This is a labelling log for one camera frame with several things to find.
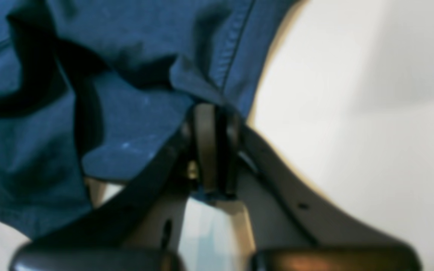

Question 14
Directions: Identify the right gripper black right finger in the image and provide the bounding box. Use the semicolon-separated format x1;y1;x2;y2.
217;107;423;271

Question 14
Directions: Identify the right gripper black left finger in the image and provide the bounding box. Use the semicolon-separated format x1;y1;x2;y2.
10;104;217;271

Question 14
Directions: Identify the dark blue t-shirt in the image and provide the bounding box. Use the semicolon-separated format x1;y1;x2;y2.
0;0;296;239

